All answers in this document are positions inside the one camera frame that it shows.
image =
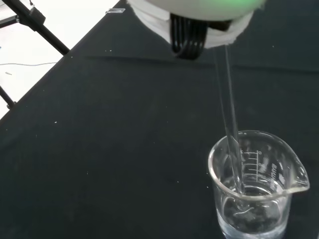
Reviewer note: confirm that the black tripod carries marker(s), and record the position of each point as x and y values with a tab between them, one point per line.
37	23

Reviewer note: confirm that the black bench cloth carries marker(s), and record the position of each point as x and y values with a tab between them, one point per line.
124	124

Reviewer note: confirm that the clear cloth clip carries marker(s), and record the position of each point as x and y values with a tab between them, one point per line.
115	10

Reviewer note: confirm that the clear glass beaker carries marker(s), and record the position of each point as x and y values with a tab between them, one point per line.
274	174

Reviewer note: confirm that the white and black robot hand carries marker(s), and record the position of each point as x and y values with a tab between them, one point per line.
199	10

